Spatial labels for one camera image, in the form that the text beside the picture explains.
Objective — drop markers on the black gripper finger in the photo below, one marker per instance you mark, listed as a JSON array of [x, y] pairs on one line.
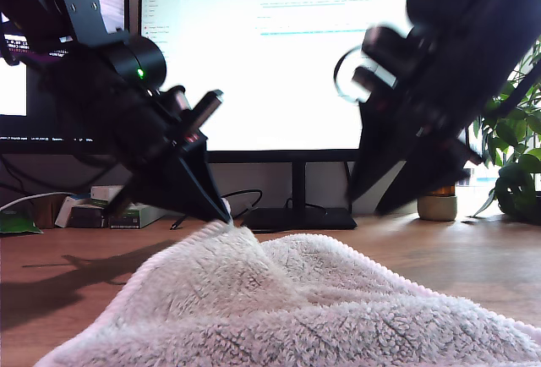
[[372, 160], [422, 181]]

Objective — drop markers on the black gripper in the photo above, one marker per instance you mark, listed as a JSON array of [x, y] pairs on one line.
[[156, 138]]

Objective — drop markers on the white fluffy tea towel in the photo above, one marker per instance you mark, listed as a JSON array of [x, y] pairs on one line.
[[274, 308]]

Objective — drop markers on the amber bottle pale green base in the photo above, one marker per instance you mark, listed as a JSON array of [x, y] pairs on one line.
[[437, 210]]

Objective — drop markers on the green and white box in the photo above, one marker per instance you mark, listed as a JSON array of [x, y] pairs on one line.
[[139, 219]]

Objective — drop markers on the green leafy potted plant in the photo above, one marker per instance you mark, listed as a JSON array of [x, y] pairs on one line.
[[520, 189]]

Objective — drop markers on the dark small box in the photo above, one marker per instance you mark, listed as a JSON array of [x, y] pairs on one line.
[[86, 218]]

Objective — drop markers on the small white box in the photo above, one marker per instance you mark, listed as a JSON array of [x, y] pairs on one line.
[[65, 215]]

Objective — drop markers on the black Huawei computer monitor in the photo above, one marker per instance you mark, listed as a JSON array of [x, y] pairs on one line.
[[274, 88]]

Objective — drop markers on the brown wooden block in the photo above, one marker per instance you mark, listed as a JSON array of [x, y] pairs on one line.
[[44, 212]]

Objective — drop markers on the green plastic packet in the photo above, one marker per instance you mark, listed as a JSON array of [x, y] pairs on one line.
[[17, 223]]

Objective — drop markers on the black monitor with dark screen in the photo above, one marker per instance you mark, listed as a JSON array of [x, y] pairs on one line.
[[17, 88]]

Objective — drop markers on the arm grey camera box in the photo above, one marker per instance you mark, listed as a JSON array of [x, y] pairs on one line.
[[181, 98], [380, 73]]

